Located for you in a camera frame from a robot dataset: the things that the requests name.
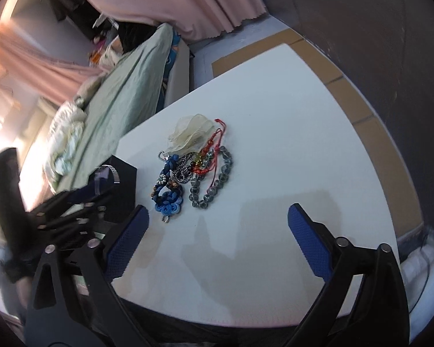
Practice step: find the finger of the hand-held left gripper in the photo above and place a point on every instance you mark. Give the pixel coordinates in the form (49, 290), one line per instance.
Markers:
(76, 222)
(76, 193)

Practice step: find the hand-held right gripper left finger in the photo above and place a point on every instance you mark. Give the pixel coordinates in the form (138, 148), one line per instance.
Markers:
(128, 238)

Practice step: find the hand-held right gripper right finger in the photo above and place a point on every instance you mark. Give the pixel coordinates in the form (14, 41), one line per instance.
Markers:
(309, 242)

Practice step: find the black jewelry box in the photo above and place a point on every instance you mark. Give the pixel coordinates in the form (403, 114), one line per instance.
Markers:
(124, 184)

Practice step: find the silver rhinestone pendant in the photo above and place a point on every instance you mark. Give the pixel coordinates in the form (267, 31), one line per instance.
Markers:
(182, 171)

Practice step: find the white crumpled duvet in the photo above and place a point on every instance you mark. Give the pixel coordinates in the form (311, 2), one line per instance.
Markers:
(67, 137)

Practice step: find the white side table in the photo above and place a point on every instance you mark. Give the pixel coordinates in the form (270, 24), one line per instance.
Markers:
(275, 173)

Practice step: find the green bed blanket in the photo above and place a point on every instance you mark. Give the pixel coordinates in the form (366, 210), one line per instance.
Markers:
(123, 97)

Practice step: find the pink curtain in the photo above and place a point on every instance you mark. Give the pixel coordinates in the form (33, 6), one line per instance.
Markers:
(173, 3)
(39, 65)

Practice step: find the blue printed bedsheet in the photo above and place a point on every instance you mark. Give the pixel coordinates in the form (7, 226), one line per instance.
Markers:
(170, 65)

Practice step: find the dark hanging clothes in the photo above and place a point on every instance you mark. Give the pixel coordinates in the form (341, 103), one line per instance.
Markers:
(68, 3)

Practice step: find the white bed frame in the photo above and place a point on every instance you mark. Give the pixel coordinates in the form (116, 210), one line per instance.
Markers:
(179, 76)

